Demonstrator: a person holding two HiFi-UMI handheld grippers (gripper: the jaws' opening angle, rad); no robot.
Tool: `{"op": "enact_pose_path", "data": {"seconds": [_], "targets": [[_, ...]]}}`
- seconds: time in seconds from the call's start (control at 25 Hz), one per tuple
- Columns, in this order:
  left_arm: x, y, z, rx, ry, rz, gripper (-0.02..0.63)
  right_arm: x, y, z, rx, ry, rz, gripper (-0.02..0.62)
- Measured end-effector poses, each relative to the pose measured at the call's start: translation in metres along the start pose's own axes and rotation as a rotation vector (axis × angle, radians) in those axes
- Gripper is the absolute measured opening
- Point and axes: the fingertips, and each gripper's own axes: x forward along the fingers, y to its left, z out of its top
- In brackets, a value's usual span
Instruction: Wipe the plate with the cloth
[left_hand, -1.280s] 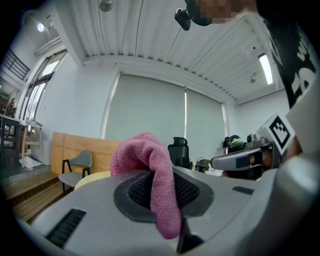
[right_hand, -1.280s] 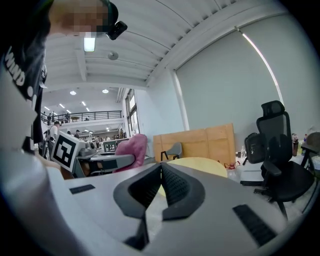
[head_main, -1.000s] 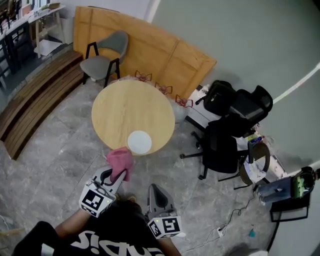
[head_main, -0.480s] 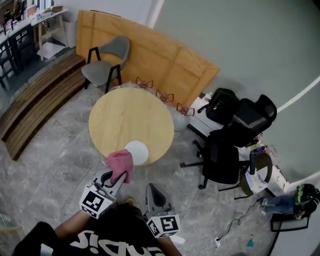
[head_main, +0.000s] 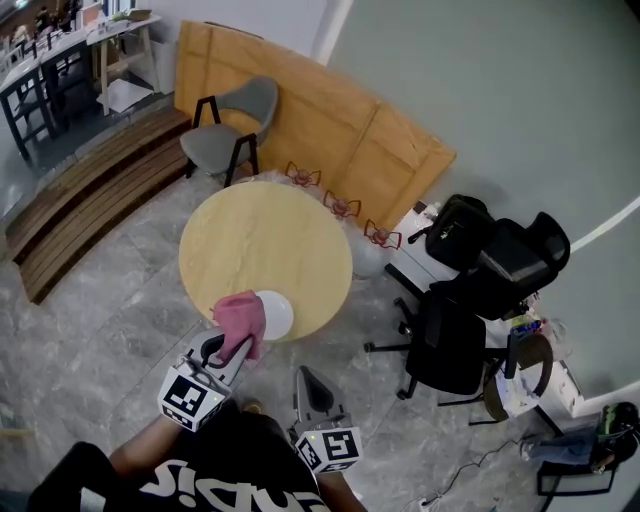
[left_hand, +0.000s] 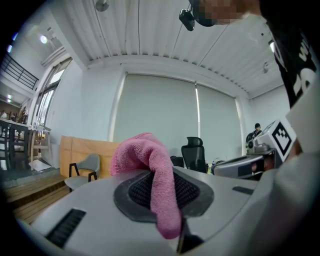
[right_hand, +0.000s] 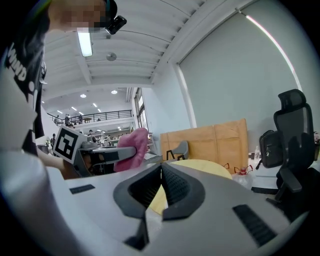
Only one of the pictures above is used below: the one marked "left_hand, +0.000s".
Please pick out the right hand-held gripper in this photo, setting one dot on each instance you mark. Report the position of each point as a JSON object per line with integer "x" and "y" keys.
{"x": 282, "y": 140}

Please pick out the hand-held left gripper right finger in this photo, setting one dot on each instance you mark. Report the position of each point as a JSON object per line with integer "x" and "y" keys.
{"x": 225, "y": 200}

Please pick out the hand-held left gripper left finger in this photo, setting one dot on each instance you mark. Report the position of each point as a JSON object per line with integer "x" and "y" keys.
{"x": 100, "y": 195}

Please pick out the pink cloth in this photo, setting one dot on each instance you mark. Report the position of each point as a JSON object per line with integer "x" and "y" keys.
{"x": 155, "y": 160}

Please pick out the person's right forearm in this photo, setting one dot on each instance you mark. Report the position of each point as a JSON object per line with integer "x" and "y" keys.
{"x": 298, "y": 147}

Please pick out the person's right hand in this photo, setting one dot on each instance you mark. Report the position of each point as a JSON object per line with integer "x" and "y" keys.
{"x": 269, "y": 163}

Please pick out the grey chair with black legs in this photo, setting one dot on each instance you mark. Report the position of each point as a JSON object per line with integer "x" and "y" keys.
{"x": 91, "y": 162}

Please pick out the black mesh office chair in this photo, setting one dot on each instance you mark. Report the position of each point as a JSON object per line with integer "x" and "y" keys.
{"x": 193, "y": 155}

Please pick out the black backpack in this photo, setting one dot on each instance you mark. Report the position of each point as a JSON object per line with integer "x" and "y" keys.
{"x": 177, "y": 161}

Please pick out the grey roller blind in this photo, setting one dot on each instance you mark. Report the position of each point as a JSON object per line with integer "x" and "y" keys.
{"x": 155, "y": 107}
{"x": 217, "y": 120}

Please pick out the large wooden board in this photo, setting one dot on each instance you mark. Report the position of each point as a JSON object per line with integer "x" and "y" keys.
{"x": 75, "y": 150}

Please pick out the white flat sheet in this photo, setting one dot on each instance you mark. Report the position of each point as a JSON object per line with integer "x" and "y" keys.
{"x": 40, "y": 165}

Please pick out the brown slatted wooden step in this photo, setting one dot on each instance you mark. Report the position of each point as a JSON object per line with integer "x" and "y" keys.
{"x": 32, "y": 190}

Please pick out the white table with wooden legs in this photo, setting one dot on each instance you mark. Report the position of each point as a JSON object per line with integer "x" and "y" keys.
{"x": 40, "y": 128}

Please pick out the tall black-framed window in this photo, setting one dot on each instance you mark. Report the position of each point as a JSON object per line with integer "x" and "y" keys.
{"x": 43, "y": 100}

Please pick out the black balcony railing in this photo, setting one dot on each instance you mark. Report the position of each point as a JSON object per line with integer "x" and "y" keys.
{"x": 35, "y": 83}

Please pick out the person's black printed t-shirt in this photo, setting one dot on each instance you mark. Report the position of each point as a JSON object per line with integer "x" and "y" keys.
{"x": 295, "y": 37}

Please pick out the person's face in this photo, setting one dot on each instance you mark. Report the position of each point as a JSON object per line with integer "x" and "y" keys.
{"x": 225, "y": 12}

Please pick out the round ceiling spotlight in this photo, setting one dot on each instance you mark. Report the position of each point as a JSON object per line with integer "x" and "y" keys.
{"x": 43, "y": 39}

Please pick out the round ceiling lamp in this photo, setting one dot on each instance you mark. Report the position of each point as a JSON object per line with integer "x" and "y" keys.
{"x": 102, "y": 5}

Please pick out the black head-mounted camera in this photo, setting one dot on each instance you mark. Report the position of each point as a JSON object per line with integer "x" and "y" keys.
{"x": 187, "y": 20}

